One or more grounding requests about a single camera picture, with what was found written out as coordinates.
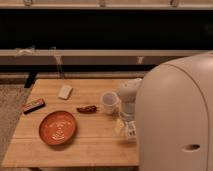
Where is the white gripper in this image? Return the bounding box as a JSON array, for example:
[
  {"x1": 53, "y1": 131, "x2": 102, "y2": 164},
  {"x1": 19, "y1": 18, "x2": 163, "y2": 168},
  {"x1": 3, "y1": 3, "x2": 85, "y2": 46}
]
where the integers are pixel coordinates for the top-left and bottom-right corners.
[{"x1": 120, "y1": 102, "x2": 135, "y2": 121}]

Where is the clear plastic bottle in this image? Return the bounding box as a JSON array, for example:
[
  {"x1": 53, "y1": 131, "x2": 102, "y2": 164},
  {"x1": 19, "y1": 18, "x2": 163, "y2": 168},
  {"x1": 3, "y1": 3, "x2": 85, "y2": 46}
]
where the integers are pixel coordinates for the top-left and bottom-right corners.
[{"x1": 115, "y1": 118, "x2": 136, "y2": 141}]

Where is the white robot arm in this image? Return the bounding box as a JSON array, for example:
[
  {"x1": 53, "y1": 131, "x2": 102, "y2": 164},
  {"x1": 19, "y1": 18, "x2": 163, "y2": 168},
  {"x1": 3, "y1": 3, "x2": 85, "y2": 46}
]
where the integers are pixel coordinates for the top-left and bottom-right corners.
[{"x1": 116, "y1": 51, "x2": 213, "y2": 171}]

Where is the white plastic cup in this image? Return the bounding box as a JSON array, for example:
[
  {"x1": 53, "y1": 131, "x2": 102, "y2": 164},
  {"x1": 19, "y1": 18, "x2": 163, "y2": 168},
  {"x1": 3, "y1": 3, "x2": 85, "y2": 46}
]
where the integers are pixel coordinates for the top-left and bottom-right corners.
[{"x1": 101, "y1": 92, "x2": 119, "y2": 114}]

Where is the brown sausage-shaped object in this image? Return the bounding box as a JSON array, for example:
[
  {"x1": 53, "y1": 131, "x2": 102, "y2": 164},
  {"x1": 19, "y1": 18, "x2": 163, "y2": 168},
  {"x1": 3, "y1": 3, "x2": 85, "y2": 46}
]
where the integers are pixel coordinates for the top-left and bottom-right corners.
[{"x1": 77, "y1": 105, "x2": 97, "y2": 113}]

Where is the white rectangular sponge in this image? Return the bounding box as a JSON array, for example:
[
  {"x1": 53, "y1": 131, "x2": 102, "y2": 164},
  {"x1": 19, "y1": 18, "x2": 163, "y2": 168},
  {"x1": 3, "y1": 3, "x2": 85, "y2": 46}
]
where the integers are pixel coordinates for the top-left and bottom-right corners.
[{"x1": 58, "y1": 85, "x2": 73, "y2": 100}]

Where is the red and black box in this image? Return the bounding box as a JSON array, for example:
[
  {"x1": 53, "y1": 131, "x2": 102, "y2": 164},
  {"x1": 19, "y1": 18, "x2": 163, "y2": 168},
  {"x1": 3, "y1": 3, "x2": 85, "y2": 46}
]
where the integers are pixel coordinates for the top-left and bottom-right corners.
[{"x1": 22, "y1": 98, "x2": 45, "y2": 114}]

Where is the grey metal rail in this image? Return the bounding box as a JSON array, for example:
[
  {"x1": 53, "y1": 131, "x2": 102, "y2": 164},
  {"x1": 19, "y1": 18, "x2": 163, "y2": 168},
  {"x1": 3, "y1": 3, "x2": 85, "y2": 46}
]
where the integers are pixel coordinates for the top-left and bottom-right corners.
[{"x1": 0, "y1": 50, "x2": 204, "y2": 65}]

